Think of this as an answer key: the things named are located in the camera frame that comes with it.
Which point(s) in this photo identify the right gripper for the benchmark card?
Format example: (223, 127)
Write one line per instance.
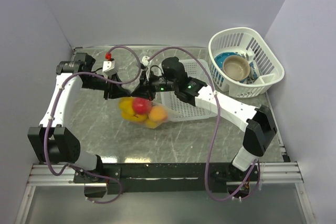
(144, 90)

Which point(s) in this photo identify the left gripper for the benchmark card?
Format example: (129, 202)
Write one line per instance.
(114, 91)

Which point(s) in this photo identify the red fake apple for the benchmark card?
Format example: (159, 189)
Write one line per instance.
(141, 106)

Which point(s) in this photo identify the polka dot zip bag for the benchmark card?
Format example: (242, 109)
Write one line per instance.
(152, 125)

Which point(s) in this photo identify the yellow fake lemon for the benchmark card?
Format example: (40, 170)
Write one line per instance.
(125, 105)

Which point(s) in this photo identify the orange fake peach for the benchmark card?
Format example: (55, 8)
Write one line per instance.
(158, 114)

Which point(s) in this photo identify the yellow fake banana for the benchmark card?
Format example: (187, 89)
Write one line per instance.
(134, 118)

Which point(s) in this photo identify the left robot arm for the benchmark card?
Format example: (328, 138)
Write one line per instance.
(51, 140)

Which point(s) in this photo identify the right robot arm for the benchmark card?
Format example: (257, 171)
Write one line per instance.
(258, 124)

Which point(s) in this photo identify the flat white perforated basket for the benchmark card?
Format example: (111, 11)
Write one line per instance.
(196, 69)

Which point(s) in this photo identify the blue plate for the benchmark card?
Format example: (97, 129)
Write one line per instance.
(219, 59)

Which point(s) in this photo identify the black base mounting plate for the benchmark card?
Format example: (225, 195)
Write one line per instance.
(167, 177)

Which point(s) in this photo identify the beige bowl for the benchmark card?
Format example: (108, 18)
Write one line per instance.
(237, 68)

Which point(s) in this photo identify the white oval dish basket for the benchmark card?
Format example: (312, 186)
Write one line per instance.
(265, 68)

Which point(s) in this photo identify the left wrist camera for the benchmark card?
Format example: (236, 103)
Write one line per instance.
(109, 67)

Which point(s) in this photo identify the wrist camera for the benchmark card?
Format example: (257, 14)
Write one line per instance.
(145, 62)
(109, 67)

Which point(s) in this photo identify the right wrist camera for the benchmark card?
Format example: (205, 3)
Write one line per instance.
(145, 62)

